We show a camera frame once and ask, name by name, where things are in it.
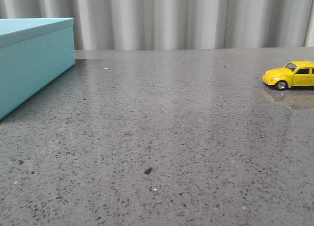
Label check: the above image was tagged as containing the yellow beetle toy car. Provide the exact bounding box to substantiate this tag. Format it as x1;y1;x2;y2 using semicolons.
262;61;314;90

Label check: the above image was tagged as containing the light blue storage box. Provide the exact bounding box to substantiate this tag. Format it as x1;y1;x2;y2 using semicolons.
0;18;75;118

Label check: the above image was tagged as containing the small black debris piece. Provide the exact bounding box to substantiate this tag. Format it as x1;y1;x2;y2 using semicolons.
144;167;153;174

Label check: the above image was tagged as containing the grey pleated curtain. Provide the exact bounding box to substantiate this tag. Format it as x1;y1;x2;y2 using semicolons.
0;0;314;50

